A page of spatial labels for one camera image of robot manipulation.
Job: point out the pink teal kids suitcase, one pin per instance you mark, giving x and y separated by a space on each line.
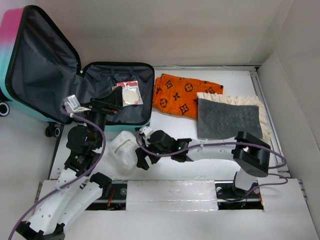
39 68

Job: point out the orange patterned towel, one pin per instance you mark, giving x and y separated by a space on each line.
177 96

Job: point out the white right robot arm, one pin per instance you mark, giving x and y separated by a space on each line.
250 153

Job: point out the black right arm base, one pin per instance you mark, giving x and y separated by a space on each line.
231 198

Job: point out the red-top clear zip bag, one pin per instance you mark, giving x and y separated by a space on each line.
131 95

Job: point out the white drawstring pouch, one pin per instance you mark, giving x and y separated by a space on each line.
123 151

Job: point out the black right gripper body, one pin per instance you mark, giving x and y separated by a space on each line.
153 148

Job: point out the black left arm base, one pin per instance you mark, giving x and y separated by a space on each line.
114 199

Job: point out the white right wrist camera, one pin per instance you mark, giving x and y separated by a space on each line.
145 134

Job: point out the grey cream frilled cushion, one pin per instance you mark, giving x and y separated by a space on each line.
222 116

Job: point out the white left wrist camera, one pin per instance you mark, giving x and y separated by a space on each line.
72 104

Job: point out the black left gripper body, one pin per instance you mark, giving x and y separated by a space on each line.
98 114

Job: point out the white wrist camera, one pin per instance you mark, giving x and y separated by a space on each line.
72 104
145 134

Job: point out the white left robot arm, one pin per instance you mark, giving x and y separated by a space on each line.
77 187

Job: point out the white foam cover panel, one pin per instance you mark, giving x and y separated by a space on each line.
171 195

